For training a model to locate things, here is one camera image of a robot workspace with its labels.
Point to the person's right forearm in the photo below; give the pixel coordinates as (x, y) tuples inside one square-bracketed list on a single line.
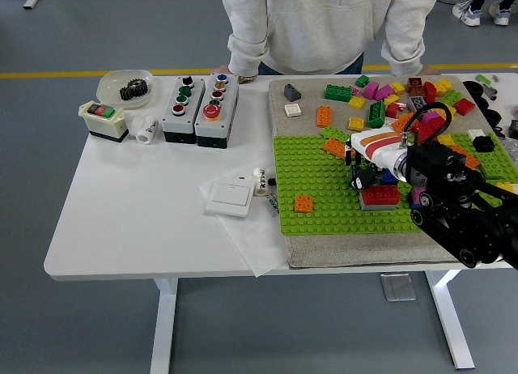
[(247, 50)]

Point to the white paper sheet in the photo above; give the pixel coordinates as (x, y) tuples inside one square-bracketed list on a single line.
[(251, 244)]

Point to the brown brick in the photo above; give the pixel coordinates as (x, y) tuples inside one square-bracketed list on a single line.
[(414, 82)]

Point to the small white brick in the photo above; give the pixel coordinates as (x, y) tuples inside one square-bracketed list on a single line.
[(475, 134), (388, 123)]

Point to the yellow floor tape line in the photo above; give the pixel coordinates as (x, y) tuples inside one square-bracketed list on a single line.
[(60, 74)]

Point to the black gear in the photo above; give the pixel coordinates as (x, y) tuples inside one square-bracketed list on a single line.
[(133, 91)]

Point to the grey long brick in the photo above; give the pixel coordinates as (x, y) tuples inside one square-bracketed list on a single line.
[(376, 207), (417, 103)]

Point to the person's left forearm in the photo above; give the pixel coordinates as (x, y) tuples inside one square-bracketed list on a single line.
[(404, 50)]

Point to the orange square brick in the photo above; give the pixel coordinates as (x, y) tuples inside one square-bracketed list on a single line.
[(302, 205)]

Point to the person's left hand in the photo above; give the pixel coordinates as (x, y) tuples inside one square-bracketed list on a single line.
[(430, 70)]

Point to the magenta curved brick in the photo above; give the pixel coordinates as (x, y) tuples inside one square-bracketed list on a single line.
[(383, 92)]

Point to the green studded baseplate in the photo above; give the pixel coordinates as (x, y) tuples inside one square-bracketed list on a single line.
[(323, 220)]

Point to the small red brick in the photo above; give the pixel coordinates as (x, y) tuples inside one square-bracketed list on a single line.
[(391, 111)]

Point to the orange long brick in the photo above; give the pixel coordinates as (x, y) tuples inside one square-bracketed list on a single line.
[(469, 160), (400, 123), (336, 148)]

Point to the blue square brick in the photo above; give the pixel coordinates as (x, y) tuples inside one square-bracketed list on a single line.
[(389, 179)]

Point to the cream switch box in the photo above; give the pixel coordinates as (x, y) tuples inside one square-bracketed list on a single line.
[(103, 125)]

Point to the grey four-button control box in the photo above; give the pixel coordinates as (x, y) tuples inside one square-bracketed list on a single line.
[(170, 124)]

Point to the white label strip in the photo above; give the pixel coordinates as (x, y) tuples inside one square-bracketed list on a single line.
[(271, 206)]

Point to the large red brick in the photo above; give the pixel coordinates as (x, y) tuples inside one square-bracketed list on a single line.
[(425, 133)]

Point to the clear plastic bag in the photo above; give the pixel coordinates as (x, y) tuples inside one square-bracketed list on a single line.
[(509, 149)]

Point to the grey-brown mat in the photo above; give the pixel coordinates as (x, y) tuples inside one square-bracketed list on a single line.
[(364, 248)]

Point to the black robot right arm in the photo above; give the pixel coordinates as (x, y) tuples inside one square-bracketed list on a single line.
[(465, 212)]

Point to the grey emergency-stop control box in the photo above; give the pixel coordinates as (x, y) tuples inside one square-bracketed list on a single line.
[(226, 107)]

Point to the grey metal part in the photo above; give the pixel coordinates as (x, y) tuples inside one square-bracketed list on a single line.
[(489, 91)]

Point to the dark green long brick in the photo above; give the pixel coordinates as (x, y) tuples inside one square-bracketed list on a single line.
[(376, 115)]

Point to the small black box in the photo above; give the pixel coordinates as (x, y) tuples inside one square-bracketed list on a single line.
[(514, 128)]

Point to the silver floor plate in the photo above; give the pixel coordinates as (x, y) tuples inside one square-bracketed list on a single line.
[(398, 287)]

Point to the small pink brick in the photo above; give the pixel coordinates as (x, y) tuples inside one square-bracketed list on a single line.
[(356, 90)]

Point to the small white pipe fitting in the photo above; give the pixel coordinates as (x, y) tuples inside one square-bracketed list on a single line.
[(259, 185)]

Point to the white pipe tee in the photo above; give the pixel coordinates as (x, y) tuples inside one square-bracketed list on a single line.
[(145, 133)]

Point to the black brick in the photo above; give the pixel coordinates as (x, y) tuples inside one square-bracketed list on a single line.
[(482, 143)]

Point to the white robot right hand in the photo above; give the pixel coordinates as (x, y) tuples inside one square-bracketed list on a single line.
[(376, 145)]

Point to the white plastic bowl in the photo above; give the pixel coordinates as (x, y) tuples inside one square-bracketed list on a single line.
[(109, 88)]

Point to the person's right hand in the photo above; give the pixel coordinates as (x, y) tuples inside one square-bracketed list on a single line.
[(220, 68)]

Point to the magenta square brick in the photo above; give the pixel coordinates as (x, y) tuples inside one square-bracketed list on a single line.
[(414, 196)]

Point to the background person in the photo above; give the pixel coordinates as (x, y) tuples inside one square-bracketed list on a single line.
[(469, 14)]

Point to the yellow square brick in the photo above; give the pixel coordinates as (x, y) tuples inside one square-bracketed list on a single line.
[(356, 124)]

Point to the small green piece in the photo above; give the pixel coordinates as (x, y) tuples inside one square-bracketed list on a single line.
[(482, 78)]

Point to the white wall switch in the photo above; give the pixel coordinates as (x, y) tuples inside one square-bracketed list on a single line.
[(228, 198)]

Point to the small green brick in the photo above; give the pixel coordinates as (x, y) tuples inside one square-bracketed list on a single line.
[(362, 81)]

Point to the white square brick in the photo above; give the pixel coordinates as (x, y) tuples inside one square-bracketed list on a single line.
[(292, 110)]

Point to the dark grey sloped brick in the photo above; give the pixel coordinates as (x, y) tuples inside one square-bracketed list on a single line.
[(358, 171), (291, 92)]

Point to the lime green long brick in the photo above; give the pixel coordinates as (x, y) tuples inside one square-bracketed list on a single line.
[(336, 134)]

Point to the red long brick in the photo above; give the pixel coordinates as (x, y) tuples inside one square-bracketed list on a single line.
[(378, 196)]

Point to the white table leg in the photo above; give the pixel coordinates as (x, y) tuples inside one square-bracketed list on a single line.
[(164, 329), (449, 317)]

